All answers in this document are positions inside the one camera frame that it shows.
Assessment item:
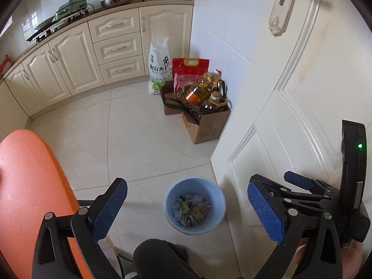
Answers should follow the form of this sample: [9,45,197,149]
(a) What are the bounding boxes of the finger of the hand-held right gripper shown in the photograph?
[283,171,342,198]
[250,174,342,220]

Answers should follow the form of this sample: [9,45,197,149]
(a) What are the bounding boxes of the large cardboard box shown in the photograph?
[182,100,231,145]

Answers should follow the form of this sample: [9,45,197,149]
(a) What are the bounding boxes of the person's right hand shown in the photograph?
[341,240,366,279]

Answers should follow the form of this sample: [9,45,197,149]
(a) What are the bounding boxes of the green electric cooking pot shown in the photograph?
[55,0,88,21]

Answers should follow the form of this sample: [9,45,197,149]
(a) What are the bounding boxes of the cream drawer front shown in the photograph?
[93,32,143,64]
[88,16,140,43]
[99,55,146,84]

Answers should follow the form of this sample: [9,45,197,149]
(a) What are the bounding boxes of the orange round table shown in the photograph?
[0,129,98,279]

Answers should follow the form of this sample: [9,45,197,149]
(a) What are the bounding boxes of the ornate door handle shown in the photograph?
[267,0,319,37]

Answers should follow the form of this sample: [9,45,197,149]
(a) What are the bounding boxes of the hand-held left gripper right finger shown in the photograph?
[247,179,343,279]

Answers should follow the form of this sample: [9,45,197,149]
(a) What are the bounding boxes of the yellow cooking oil bottle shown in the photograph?
[184,70,223,105]

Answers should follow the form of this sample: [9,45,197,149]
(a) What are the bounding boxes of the white rice bag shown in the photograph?
[148,36,172,96]

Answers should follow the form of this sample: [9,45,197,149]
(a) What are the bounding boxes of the cream lower kitchen cabinets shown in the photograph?
[0,0,195,140]

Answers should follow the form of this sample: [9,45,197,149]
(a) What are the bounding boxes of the small cardboard box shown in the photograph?
[159,81,186,116]

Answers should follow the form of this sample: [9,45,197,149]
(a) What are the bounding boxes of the blue plastic bin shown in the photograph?
[163,177,227,236]

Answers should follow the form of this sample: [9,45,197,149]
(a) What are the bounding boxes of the pile of wrappers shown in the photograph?
[173,193,213,227]

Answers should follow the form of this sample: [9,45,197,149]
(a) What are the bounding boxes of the white door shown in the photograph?
[211,0,372,279]

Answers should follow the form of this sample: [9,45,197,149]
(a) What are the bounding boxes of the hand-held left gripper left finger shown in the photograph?
[31,177,128,279]

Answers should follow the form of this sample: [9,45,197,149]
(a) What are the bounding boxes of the dark cooking oil bottle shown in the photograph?
[200,91,229,114]

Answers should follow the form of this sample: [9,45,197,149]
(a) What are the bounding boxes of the red rice bag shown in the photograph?
[172,58,210,93]

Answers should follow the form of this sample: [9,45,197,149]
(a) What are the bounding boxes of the person's black trouser leg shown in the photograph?
[133,238,204,279]

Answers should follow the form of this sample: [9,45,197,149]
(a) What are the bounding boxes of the black gas stove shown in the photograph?
[26,7,95,43]

